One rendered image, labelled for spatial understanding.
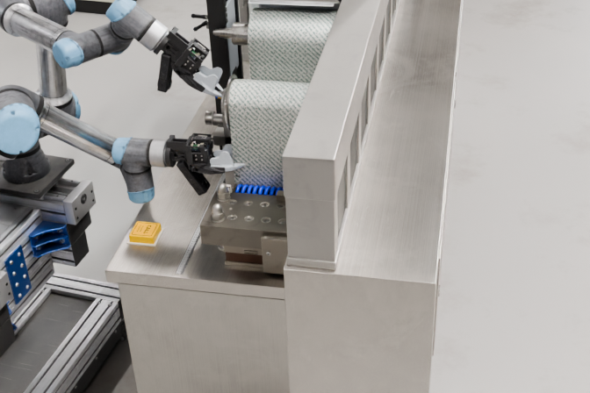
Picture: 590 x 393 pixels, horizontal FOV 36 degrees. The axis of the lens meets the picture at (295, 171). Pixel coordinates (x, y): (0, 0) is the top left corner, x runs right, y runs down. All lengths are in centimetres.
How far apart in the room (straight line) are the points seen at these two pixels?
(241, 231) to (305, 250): 82
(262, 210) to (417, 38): 59
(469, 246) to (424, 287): 247
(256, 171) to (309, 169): 104
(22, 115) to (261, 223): 65
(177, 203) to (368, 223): 113
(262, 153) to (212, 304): 42
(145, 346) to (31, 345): 83
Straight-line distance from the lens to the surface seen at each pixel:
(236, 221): 231
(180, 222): 255
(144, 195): 252
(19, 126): 233
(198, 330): 246
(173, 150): 243
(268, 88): 232
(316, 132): 143
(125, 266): 242
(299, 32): 247
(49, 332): 334
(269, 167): 239
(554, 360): 347
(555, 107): 507
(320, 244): 146
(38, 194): 294
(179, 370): 259
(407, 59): 216
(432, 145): 182
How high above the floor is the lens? 237
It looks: 33 degrees down
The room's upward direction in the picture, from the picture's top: 2 degrees counter-clockwise
